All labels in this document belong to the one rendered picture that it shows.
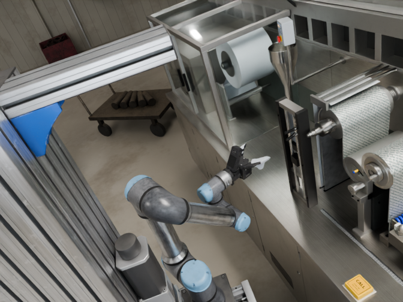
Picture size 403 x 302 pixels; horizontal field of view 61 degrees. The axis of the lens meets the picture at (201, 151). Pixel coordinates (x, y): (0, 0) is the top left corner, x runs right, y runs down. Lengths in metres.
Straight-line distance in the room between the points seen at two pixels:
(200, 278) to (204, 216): 0.28
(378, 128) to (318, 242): 0.54
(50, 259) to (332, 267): 1.11
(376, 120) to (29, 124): 1.29
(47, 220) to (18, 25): 9.39
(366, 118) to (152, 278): 1.02
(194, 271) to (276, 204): 0.58
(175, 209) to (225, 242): 1.72
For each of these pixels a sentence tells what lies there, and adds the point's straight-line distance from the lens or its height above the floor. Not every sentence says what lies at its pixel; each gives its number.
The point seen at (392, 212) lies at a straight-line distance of 1.53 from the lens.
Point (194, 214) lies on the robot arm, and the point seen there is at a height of 1.33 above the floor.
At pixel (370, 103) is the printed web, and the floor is 1.39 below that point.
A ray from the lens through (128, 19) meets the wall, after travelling 9.72.
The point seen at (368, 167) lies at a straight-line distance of 1.40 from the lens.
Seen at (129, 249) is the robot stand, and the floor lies 1.57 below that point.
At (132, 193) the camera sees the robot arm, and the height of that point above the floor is 1.45.
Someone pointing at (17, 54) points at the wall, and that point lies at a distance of 10.21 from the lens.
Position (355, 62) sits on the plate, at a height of 1.42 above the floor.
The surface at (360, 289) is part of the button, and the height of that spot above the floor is 0.92.
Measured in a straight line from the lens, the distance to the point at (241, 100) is 2.11.
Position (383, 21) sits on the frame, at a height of 1.63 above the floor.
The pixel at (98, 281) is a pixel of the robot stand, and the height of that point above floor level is 1.61.
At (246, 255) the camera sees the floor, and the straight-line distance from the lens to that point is 2.76.
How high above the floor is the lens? 2.19
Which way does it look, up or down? 34 degrees down
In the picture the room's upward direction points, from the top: 19 degrees counter-clockwise
